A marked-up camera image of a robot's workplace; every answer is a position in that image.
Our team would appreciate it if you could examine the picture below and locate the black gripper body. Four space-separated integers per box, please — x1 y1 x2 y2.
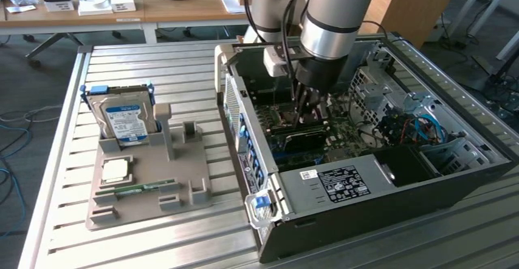
293 56 348 89

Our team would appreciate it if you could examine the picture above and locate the black graphics card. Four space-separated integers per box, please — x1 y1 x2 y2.
282 128 328 154

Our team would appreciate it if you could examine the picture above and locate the metal socket cover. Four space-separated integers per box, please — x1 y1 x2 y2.
310 97 333 120

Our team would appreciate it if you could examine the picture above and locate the CPU socket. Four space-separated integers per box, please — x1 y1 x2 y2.
273 103 301 128

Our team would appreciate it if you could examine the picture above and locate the installed dark RAM stick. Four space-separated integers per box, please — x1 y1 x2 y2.
269 123 329 137

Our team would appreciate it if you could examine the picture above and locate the green motherboard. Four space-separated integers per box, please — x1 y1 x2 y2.
254 94 389 170

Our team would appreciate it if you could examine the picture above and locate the perforated metal disk bay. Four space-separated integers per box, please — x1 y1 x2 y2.
346 65 437 121

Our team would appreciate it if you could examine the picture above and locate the grey power supply unit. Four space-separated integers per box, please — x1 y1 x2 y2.
277 155 396 216

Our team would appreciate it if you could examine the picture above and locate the stack of papers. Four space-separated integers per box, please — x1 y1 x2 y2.
218 0 252 15

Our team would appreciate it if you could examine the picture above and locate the blue case latch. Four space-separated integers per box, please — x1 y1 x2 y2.
250 194 270 211

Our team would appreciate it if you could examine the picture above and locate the wooden desk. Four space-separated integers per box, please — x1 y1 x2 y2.
0 0 146 36
141 0 309 30

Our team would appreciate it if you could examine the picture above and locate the grey slanted disk bay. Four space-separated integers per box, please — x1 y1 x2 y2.
419 136 492 176

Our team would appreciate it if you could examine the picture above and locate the open black PC case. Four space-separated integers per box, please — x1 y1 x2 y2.
213 31 519 264

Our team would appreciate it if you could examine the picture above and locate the hard disk with blue caddy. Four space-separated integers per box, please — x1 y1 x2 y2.
78 80 162 147

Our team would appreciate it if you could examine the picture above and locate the green RAM stick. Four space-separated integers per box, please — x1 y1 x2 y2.
94 179 177 196

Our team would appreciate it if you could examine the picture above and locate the grey parts rack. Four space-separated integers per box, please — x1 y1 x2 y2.
84 103 213 231

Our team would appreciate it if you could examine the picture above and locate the silver CPU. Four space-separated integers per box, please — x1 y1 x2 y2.
100 160 130 182

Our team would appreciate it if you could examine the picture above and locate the white labelled box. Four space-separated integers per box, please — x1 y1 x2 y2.
109 0 136 13

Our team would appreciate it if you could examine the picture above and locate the flat white box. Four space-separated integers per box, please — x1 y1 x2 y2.
76 0 114 16

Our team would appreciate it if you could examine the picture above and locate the white tape roll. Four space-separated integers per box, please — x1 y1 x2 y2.
78 0 110 9

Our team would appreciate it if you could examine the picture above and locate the white box with black top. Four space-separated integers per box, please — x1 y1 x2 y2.
40 0 76 13

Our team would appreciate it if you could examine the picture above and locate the white paper label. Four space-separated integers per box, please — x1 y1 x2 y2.
5 4 37 14

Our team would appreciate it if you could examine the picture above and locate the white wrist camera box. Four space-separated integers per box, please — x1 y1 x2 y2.
262 46 301 77

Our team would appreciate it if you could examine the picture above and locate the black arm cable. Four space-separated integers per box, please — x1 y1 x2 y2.
241 0 309 101

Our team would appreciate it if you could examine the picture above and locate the black cable behind case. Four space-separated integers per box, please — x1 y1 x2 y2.
358 20 401 40

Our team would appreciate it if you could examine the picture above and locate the blue wire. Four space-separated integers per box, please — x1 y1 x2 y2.
412 114 449 144

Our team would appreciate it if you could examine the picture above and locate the white floor cable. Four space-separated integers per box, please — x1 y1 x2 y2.
0 104 62 123

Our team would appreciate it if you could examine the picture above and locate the blue floor cable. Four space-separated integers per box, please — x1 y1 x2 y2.
0 122 29 237

